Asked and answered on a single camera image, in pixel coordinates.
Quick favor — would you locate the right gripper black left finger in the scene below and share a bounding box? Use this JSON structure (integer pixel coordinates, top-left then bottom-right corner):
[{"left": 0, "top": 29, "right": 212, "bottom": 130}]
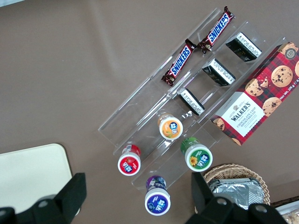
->
[{"left": 0, "top": 172, "right": 87, "bottom": 224}]

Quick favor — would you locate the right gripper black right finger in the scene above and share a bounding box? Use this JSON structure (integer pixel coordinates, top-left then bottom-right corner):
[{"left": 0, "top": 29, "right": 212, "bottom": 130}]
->
[{"left": 185, "top": 173, "right": 290, "bottom": 224}]

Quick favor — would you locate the silver foil tray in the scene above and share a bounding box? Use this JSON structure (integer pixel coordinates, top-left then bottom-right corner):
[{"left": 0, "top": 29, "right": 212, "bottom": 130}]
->
[{"left": 207, "top": 177, "right": 259, "bottom": 210}]

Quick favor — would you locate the light wicker basket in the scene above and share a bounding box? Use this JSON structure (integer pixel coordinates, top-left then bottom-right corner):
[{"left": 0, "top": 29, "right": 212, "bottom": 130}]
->
[{"left": 202, "top": 163, "right": 271, "bottom": 206}]

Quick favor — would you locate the cream plastic serving tray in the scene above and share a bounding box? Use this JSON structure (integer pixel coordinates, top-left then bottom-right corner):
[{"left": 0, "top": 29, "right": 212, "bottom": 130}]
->
[{"left": 0, "top": 143, "right": 72, "bottom": 217}]

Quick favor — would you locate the green gum jar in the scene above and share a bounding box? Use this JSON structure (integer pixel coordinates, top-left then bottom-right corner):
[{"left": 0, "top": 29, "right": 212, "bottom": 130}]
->
[{"left": 181, "top": 137, "right": 214, "bottom": 173}]

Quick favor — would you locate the purple gum jar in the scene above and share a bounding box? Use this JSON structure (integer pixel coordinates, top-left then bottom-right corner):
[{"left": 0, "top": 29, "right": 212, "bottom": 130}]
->
[{"left": 144, "top": 175, "right": 171, "bottom": 216}]

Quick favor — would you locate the red gum jar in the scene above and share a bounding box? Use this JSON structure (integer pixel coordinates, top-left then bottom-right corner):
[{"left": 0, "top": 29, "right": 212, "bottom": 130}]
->
[{"left": 117, "top": 144, "right": 142, "bottom": 175}]

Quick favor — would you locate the white plastic bin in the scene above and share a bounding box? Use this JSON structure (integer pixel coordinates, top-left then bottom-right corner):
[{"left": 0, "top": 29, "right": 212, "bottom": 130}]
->
[{"left": 270, "top": 200, "right": 299, "bottom": 224}]

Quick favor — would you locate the orange gum jar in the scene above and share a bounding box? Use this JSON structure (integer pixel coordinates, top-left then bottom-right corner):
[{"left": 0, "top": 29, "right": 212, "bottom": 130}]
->
[{"left": 157, "top": 113, "right": 184, "bottom": 140}]

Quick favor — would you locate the clear pack of crackers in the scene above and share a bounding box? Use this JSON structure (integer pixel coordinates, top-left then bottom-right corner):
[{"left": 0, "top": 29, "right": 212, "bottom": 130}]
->
[{"left": 282, "top": 209, "right": 299, "bottom": 224}]

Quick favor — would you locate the small black box white label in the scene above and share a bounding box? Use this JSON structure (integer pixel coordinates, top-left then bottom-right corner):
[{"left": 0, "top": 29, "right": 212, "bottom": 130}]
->
[
  {"left": 202, "top": 58, "right": 236, "bottom": 87},
  {"left": 177, "top": 88, "right": 206, "bottom": 116},
  {"left": 225, "top": 32, "right": 262, "bottom": 63}
]

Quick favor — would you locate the clear acrylic stepped display stand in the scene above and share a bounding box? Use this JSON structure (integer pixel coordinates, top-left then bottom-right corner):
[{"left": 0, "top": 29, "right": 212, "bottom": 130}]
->
[{"left": 98, "top": 8, "right": 290, "bottom": 191}]

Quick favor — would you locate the red Walkers shortbread box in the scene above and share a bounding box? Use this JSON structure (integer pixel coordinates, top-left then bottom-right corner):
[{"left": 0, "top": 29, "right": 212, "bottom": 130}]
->
[{"left": 210, "top": 41, "right": 299, "bottom": 146}]

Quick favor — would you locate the Snickers chocolate bar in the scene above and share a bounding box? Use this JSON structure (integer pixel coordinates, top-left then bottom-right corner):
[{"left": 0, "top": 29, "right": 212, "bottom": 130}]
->
[
  {"left": 162, "top": 38, "right": 196, "bottom": 87},
  {"left": 197, "top": 6, "right": 235, "bottom": 54}
]

